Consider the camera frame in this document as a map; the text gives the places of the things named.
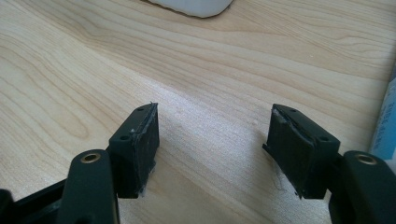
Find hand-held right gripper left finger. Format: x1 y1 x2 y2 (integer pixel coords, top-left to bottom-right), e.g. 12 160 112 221
106 102 161 200

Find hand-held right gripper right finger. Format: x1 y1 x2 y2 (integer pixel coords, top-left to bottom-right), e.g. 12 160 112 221
262 103 342 200

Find light blue printed packet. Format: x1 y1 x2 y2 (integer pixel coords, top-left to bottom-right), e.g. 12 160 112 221
368 66 396 174

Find white rounded container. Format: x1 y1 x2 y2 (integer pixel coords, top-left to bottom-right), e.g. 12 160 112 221
145 0 234 19

